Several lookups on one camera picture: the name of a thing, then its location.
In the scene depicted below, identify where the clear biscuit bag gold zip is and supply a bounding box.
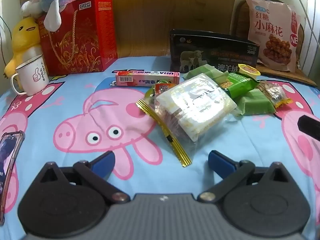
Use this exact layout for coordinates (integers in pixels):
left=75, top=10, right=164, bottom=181
left=136, top=73, right=238, bottom=167

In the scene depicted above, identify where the yellow duck plush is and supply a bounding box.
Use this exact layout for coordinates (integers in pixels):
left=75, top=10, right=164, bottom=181
left=4, top=17, right=44, bottom=78

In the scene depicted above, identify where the black sheep print box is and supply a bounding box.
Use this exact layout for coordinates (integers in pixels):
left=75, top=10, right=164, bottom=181
left=169, top=29, right=260, bottom=73

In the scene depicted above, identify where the pink toothpaste box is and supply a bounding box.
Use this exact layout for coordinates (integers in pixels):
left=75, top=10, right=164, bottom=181
left=115, top=71, right=180, bottom=86

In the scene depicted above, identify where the red gift box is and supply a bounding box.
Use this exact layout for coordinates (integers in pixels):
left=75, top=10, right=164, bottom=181
left=37, top=0, right=118, bottom=77

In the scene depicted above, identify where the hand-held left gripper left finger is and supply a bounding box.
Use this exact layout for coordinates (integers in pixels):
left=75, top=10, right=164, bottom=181
left=37, top=151, right=130, bottom=203

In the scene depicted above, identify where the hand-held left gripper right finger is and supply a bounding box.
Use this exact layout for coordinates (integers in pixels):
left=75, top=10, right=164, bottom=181
left=197, top=150, right=286, bottom=203

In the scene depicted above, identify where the white enamel mug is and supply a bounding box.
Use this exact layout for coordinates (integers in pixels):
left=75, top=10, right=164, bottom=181
left=10, top=54, right=50, bottom=96

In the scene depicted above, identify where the small red snack packet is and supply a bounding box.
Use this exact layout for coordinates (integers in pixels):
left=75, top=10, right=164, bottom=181
left=154, top=83, right=175, bottom=97

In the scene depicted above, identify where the smartphone in clear case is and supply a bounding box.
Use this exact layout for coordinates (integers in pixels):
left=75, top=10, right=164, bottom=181
left=0, top=131, right=25, bottom=225

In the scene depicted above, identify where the yellow jelly cup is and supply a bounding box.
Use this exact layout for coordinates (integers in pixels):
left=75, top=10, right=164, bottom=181
left=237, top=64, right=260, bottom=77

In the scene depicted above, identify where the green transparent snack packet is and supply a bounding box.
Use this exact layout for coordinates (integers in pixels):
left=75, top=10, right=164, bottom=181
left=145, top=80, right=173, bottom=105

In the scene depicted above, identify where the cartoon pig printed blanket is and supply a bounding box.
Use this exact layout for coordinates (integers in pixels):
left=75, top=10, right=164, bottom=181
left=0, top=55, right=320, bottom=240

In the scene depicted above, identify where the dark green cracker packet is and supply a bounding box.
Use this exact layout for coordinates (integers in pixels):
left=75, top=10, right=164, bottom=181
left=220, top=72, right=259, bottom=99

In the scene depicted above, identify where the light green wafer packet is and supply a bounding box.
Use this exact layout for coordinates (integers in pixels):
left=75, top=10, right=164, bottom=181
left=235, top=89, right=277, bottom=117
left=184, top=64, right=229, bottom=80

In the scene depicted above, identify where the pink snack bag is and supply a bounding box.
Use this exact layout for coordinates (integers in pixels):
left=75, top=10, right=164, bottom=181
left=245, top=0, right=302, bottom=72

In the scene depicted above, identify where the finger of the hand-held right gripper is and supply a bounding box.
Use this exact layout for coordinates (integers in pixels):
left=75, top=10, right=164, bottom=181
left=297, top=114, right=320, bottom=142

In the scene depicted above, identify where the brown candy packet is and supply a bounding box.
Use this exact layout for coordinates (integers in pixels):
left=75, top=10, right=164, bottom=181
left=257, top=81, right=293, bottom=108

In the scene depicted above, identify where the white cable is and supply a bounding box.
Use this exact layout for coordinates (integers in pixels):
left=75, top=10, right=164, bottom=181
left=292, top=0, right=320, bottom=39

